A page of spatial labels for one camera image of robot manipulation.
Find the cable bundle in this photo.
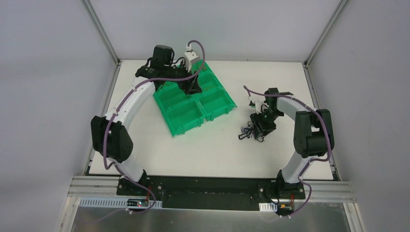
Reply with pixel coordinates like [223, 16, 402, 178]
[237, 121, 266, 144]

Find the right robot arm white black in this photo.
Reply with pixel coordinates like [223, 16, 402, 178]
[247, 88, 334, 198]

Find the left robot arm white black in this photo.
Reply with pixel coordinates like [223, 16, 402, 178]
[90, 40, 205, 196]

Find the green compartment bin tray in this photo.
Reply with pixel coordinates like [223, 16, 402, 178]
[153, 64, 237, 136]

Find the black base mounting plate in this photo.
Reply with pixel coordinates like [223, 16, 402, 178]
[117, 175, 306, 211]

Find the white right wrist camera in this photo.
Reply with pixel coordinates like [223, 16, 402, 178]
[249, 100, 261, 112]

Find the white small cable duct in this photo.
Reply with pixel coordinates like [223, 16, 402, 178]
[259, 203, 278, 212]

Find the white slotted cable duct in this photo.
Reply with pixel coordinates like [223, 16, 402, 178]
[79, 197, 162, 209]

